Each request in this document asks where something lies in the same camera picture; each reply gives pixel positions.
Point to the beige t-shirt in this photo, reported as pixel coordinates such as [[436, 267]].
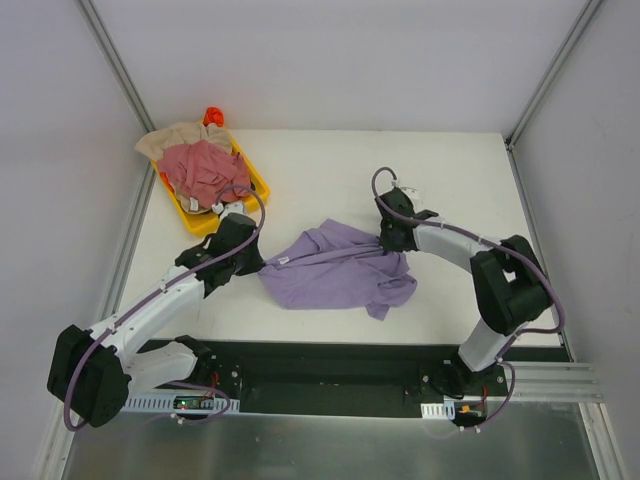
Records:
[[154, 144]]

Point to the right white cable duct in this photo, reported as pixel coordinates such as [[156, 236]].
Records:
[[438, 411]]

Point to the purple t-shirt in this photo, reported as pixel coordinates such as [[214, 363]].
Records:
[[335, 266]]

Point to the pink t-shirt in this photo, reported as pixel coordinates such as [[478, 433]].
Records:
[[205, 173]]

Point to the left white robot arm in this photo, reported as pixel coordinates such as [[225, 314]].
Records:
[[94, 371]]

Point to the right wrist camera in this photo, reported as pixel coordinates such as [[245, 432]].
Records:
[[411, 192]]

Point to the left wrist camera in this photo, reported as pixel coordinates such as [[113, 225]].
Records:
[[224, 210]]

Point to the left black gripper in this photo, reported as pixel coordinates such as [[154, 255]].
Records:
[[251, 258]]

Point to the orange red cloth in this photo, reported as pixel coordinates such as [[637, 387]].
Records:
[[213, 116]]

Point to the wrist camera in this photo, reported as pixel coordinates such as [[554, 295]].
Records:
[[411, 192], [224, 210]]

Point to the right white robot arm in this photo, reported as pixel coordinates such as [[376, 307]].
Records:
[[509, 287]]

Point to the left white cable duct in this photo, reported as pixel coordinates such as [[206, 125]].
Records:
[[179, 404]]

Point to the white cable duct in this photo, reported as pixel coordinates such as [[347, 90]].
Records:
[[179, 404], [438, 411]]

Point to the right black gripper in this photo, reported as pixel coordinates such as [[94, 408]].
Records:
[[388, 240]]

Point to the yellow plastic tray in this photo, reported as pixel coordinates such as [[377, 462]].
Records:
[[199, 222]]

